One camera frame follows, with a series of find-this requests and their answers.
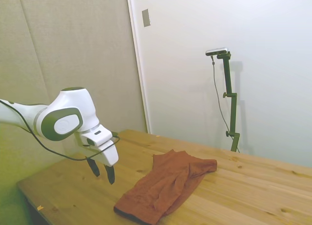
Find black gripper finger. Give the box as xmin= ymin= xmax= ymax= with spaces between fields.
xmin=87 ymin=158 xmax=101 ymax=177
xmin=102 ymin=163 xmax=116 ymax=185

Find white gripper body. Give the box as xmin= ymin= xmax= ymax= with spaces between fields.
xmin=84 ymin=139 xmax=120 ymax=167

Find rust orange shorts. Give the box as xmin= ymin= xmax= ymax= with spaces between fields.
xmin=114 ymin=149 xmax=218 ymax=225

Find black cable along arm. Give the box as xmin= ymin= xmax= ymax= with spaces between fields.
xmin=0 ymin=99 xmax=120 ymax=162

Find white door frame trim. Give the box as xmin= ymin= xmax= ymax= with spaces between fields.
xmin=126 ymin=0 xmax=152 ymax=134

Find black jointed camera stand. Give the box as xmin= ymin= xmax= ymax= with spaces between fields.
xmin=216 ymin=52 xmax=241 ymax=152

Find grey wall plate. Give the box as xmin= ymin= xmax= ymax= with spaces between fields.
xmin=141 ymin=8 xmax=151 ymax=28

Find grey camera on stand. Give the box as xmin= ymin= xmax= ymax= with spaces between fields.
xmin=205 ymin=47 xmax=229 ymax=56

